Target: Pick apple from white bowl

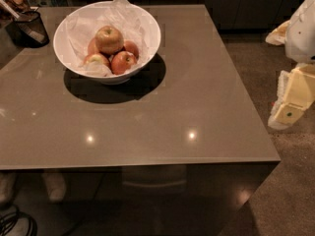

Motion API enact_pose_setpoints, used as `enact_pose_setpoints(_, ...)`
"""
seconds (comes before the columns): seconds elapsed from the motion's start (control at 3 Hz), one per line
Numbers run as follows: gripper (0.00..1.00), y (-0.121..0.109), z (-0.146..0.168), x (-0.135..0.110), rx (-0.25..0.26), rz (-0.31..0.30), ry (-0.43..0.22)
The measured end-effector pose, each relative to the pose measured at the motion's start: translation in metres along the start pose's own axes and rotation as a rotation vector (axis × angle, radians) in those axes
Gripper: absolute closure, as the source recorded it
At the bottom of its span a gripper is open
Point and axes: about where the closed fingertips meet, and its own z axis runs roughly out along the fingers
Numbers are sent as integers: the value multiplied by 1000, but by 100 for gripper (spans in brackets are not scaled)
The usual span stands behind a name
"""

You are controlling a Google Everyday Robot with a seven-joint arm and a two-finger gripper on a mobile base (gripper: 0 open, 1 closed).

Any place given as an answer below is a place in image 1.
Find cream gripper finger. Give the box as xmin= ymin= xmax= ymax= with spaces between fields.
xmin=268 ymin=64 xmax=315 ymax=130
xmin=265 ymin=21 xmax=289 ymax=45

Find left rear red apple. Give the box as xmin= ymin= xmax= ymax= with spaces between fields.
xmin=88 ymin=37 xmax=99 ymax=55

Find front right red apple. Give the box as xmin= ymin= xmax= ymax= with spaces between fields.
xmin=111 ymin=51 xmax=137 ymax=75

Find yellow-red apple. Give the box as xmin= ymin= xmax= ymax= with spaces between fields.
xmin=94 ymin=26 xmax=124 ymax=55

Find right rear red apple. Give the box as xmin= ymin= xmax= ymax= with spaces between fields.
xmin=123 ymin=40 xmax=139 ymax=58

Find black cables on floor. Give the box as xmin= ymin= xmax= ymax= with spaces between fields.
xmin=0 ymin=204 xmax=38 ymax=236

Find red apple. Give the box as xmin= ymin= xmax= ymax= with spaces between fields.
xmin=111 ymin=51 xmax=137 ymax=75
xmin=123 ymin=40 xmax=139 ymax=58
xmin=88 ymin=37 xmax=99 ymax=55

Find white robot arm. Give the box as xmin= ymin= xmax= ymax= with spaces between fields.
xmin=266 ymin=0 xmax=315 ymax=130

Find black mesh basket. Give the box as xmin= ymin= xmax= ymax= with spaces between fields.
xmin=6 ymin=11 xmax=49 ymax=48

